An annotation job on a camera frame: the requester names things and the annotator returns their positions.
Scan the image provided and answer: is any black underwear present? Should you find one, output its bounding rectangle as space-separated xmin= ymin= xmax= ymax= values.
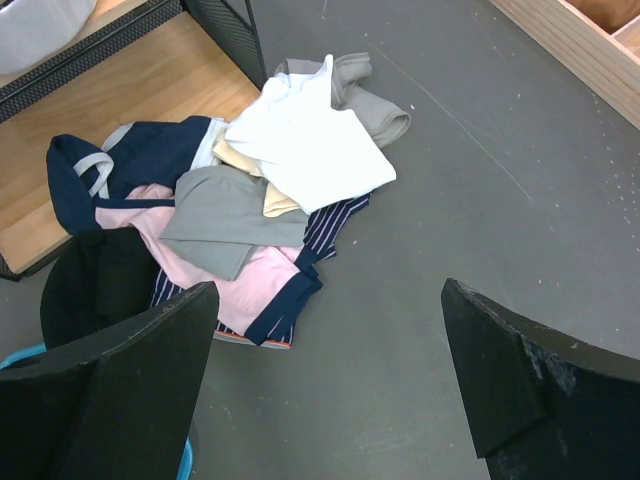
xmin=40 ymin=227 xmax=159 ymax=350

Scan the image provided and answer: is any teal polka dot plate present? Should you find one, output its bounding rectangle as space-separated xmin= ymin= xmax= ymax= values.
xmin=1 ymin=343 xmax=194 ymax=480

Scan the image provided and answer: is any navy blue underwear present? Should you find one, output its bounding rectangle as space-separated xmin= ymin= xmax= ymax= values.
xmin=46 ymin=116 xmax=227 ymax=235

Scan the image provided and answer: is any brown rolled underwear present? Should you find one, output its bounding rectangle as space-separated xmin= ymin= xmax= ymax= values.
xmin=568 ymin=0 xmax=639 ymax=33

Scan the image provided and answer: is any cream underwear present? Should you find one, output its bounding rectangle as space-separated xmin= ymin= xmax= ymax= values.
xmin=213 ymin=138 xmax=301 ymax=218

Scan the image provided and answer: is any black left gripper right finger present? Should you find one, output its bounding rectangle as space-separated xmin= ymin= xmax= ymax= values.
xmin=441 ymin=279 xmax=639 ymax=479

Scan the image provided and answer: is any white ceramic bowl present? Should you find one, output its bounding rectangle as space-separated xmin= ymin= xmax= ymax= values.
xmin=1 ymin=0 xmax=96 ymax=75

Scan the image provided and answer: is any navy striped underwear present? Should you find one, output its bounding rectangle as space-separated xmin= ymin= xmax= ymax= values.
xmin=149 ymin=192 xmax=371 ymax=350

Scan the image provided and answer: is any taupe grey underwear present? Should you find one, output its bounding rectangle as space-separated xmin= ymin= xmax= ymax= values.
xmin=273 ymin=52 xmax=412 ymax=150

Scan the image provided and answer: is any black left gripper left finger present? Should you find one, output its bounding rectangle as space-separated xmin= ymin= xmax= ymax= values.
xmin=1 ymin=283 xmax=219 ymax=479

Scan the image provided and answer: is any white underwear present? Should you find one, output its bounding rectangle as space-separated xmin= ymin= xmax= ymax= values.
xmin=220 ymin=54 xmax=396 ymax=214

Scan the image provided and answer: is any pink underwear navy trim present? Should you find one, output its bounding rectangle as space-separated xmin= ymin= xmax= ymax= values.
xmin=95 ymin=184 xmax=322 ymax=345

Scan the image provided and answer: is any wooden compartment tray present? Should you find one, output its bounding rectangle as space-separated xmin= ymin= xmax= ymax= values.
xmin=493 ymin=0 xmax=639 ymax=127

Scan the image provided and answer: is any black wire wooden shelf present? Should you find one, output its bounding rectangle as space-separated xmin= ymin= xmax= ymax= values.
xmin=1 ymin=1 xmax=266 ymax=281

